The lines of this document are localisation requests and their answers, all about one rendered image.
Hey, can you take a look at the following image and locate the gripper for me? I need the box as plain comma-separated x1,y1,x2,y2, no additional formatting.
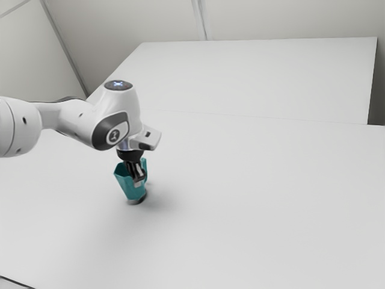
116,149,147,188

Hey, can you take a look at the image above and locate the teal faceted mug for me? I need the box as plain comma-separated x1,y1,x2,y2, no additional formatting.
113,157,149,205

